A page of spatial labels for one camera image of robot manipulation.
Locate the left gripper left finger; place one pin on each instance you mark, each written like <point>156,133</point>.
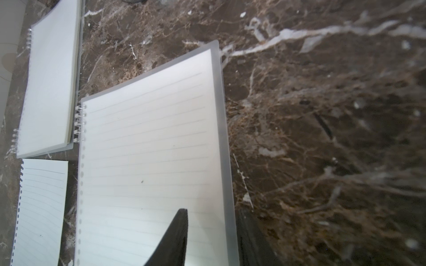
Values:
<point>171,250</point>

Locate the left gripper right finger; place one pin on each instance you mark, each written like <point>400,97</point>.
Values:
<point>254,249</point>

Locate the torn lined paper sheet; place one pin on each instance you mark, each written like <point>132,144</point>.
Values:
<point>40,213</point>

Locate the large white spiral notebook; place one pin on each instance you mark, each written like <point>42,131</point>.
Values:
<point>47,123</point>

